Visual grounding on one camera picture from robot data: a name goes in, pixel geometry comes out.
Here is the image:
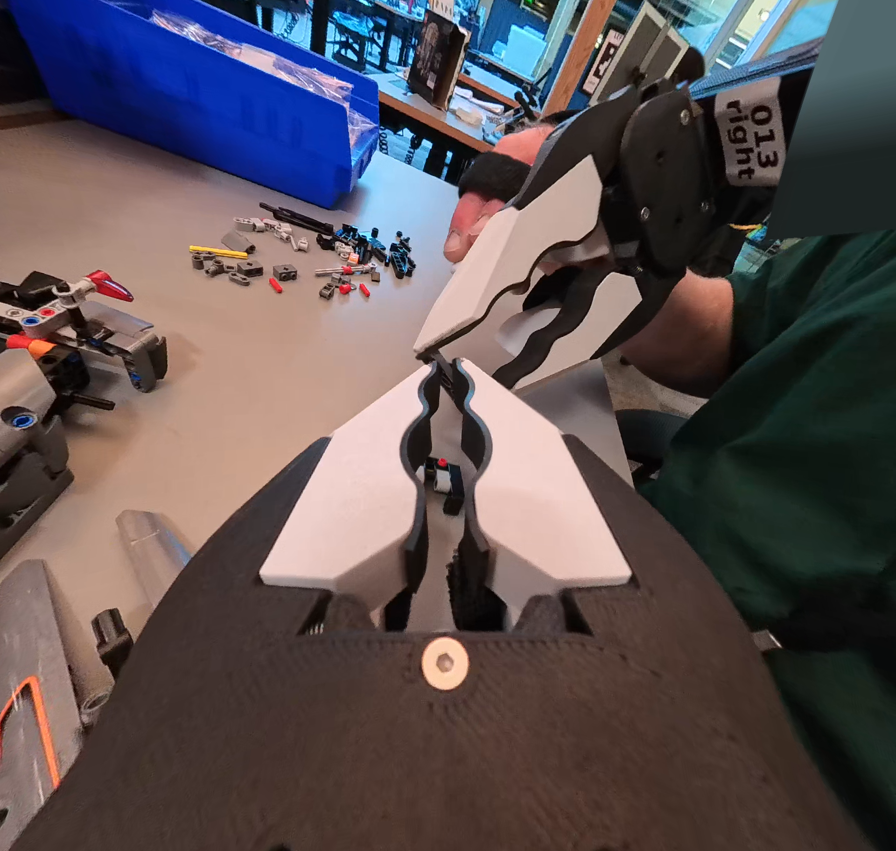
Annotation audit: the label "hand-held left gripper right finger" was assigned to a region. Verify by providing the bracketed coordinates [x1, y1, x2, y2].
[457, 357, 634, 633]

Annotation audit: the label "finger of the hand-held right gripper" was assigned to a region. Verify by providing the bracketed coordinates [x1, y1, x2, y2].
[413, 153, 612, 363]
[490, 263, 645, 391]

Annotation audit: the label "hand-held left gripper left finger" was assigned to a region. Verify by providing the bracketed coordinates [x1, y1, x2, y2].
[259, 361, 436, 629]

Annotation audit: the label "black lego frame red pins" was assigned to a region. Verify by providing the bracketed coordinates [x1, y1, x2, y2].
[422, 364, 471, 517]

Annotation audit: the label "person's right forearm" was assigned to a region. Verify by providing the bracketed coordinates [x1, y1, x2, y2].
[619, 268, 737, 398]

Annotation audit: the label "grey pointed lego panel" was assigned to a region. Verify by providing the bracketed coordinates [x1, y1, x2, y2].
[114, 509, 195, 617]
[0, 560, 135, 834]

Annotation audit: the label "pile of loose lego pieces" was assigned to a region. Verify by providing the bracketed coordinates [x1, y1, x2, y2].
[188, 200, 419, 303]

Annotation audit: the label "lego car model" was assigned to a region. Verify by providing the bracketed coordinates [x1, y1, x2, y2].
[0, 268, 170, 559]

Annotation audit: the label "person's right hand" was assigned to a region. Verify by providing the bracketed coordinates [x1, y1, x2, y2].
[443, 125, 559, 264]

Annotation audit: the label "black chair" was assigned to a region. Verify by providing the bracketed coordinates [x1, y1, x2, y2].
[615, 408, 690, 482]

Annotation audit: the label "background desk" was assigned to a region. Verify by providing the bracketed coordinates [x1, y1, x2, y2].
[371, 70, 522, 166]

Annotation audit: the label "brown cardboard box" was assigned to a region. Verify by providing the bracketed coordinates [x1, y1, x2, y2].
[407, 9, 472, 111]

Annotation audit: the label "person in green shirt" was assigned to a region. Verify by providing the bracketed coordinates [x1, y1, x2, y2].
[633, 231, 896, 851]

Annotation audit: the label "clear plastic bags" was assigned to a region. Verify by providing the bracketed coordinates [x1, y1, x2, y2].
[150, 9, 381, 145]

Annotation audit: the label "blue plastic bin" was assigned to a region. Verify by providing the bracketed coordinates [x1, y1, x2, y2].
[0, 0, 381, 209]

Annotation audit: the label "wooden post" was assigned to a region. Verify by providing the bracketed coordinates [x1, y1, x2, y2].
[542, 0, 639, 118]

